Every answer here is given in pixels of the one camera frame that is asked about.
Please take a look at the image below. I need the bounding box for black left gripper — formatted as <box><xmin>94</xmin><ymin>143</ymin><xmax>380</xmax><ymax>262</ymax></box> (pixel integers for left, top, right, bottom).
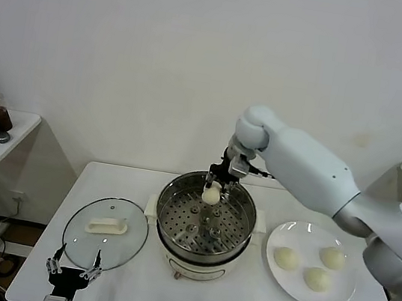
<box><xmin>40</xmin><ymin>241</ymin><xmax>106</xmax><ymax>301</ymax></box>

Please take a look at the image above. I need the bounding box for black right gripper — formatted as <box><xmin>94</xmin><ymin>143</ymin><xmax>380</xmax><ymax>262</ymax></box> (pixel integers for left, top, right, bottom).
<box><xmin>202</xmin><ymin>150</ymin><xmax>247</xmax><ymax>207</ymax></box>

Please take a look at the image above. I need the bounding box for white steamed baozi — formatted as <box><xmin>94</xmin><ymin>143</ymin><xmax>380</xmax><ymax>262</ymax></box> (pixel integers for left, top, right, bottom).
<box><xmin>200</xmin><ymin>185</ymin><xmax>222</xmax><ymax>206</ymax></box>
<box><xmin>271</xmin><ymin>245</ymin><xmax>300</xmax><ymax>274</ymax></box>
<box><xmin>317</xmin><ymin>245</ymin><xmax>347</xmax><ymax>272</ymax></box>
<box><xmin>301</xmin><ymin>264</ymin><xmax>332</xmax><ymax>294</ymax></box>

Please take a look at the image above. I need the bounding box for glass lid with cream handle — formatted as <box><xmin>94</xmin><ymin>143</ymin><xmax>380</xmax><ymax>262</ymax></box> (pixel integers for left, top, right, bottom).
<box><xmin>58</xmin><ymin>190</ymin><xmax>153</xmax><ymax>279</ymax></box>

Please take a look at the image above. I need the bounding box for stainless steel steamer basket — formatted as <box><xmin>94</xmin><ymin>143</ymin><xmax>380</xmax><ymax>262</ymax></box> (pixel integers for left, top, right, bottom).
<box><xmin>149</xmin><ymin>166</ymin><xmax>262</xmax><ymax>270</ymax></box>

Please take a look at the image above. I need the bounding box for cream electric cooking pot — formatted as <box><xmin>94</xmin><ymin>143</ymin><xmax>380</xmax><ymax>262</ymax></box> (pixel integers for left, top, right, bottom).
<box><xmin>134</xmin><ymin>192</ymin><xmax>269</xmax><ymax>293</ymax></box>

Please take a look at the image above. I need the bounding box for white round plate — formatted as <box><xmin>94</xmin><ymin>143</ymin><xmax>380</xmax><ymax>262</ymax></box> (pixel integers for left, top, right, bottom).
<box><xmin>258</xmin><ymin>216</ymin><xmax>365</xmax><ymax>301</ymax></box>

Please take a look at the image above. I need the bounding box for white side table with cup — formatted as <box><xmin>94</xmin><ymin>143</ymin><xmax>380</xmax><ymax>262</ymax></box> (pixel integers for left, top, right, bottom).
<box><xmin>0</xmin><ymin>108</ymin><xmax>88</xmax><ymax>266</ymax></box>

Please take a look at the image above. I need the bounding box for white side table with label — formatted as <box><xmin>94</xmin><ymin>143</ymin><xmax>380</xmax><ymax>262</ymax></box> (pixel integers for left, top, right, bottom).
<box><xmin>341</xmin><ymin>154</ymin><xmax>402</xmax><ymax>301</ymax></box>

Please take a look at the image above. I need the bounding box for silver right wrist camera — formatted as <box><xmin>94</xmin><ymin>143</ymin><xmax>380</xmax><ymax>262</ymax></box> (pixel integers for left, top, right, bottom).
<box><xmin>228</xmin><ymin>153</ymin><xmax>253</xmax><ymax>178</ymax></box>

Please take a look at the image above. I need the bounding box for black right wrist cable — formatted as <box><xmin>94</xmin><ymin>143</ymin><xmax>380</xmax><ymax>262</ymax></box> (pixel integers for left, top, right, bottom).
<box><xmin>246</xmin><ymin>166</ymin><xmax>278</xmax><ymax>180</ymax></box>

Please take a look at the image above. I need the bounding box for white wall socket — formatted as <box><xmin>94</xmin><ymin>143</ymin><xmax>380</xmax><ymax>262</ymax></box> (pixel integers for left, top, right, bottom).
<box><xmin>9</xmin><ymin>189</ymin><xmax>32</xmax><ymax>207</ymax></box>

